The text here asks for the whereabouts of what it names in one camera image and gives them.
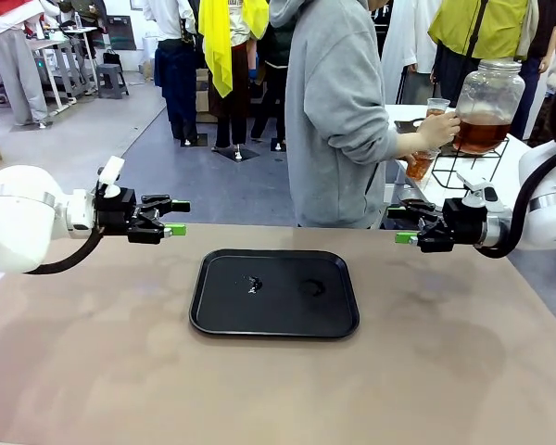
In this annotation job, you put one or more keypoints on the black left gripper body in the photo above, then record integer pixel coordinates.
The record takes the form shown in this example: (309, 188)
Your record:
(113, 211)

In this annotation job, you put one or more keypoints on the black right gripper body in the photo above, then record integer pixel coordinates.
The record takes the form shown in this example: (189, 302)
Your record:
(465, 225)

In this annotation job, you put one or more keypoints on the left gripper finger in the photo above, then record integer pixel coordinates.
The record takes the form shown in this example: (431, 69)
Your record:
(143, 233)
(157, 204)

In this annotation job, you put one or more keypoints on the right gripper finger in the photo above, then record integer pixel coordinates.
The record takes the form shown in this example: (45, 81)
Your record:
(433, 241)
(419, 212)

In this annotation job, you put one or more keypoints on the short clear plastic cup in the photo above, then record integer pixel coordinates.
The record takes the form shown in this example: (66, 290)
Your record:
(419, 169)

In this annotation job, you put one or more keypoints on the glass tea dispenser jar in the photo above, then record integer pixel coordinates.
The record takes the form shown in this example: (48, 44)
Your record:
(486, 132)

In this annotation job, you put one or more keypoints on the tall clear plastic cup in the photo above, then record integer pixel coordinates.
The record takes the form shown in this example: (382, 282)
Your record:
(438, 110)

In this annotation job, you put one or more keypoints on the person's right forearm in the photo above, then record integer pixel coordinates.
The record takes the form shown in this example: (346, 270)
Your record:
(408, 143)

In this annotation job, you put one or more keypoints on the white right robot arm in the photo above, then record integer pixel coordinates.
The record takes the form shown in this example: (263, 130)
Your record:
(551, 218)

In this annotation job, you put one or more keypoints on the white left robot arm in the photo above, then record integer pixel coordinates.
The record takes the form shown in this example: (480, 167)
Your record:
(18, 218)

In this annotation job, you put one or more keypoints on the person's left hand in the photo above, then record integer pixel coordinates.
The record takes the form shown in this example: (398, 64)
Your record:
(415, 156)

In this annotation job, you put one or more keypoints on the person's right hand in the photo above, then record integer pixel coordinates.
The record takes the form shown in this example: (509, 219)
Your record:
(438, 130)

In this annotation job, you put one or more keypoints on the clear bucket brown liquid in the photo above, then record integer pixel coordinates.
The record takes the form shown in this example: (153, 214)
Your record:
(410, 200)

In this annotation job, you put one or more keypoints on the white side table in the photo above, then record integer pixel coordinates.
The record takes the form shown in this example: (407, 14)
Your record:
(405, 113)

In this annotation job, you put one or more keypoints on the person in grey hoodie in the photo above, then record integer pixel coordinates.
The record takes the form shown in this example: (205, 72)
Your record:
(333, 116)

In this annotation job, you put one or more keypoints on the grey plastic stool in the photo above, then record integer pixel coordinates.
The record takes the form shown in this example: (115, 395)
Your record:
(112, 80)

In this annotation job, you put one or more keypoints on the mannequin white shirt navy trousers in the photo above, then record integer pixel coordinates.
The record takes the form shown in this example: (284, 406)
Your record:
(176, 69)

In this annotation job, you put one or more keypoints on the black plastic serving tray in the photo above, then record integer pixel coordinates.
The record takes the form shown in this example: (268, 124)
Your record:
(278, 315)

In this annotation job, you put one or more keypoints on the mannequin with yellow scarf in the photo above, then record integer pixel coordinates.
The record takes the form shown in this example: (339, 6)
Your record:
(218, 55)

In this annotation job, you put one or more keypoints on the white standing desk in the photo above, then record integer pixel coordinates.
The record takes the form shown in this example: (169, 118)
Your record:
(60, 44)

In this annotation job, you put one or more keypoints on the mannequin long white garment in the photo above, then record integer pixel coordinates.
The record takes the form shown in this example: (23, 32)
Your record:
(408, 37)

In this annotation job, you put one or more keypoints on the black sign board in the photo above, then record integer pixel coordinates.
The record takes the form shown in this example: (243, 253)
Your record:
(120, 31)

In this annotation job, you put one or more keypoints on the mannequin red top grey trousers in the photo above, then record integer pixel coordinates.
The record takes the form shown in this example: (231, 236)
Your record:
(18, 60)

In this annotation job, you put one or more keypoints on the mannequin yellow-green jacket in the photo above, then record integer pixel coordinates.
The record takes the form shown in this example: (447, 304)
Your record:
(482, 28)

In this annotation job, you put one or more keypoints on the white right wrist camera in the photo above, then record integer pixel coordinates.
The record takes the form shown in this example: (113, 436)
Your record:
(475, 192)

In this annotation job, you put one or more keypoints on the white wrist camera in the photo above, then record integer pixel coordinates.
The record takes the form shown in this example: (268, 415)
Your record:
(475, 192)
(111, 169)

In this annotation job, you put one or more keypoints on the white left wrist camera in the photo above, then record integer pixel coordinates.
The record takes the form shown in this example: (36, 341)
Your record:
(111, 169)

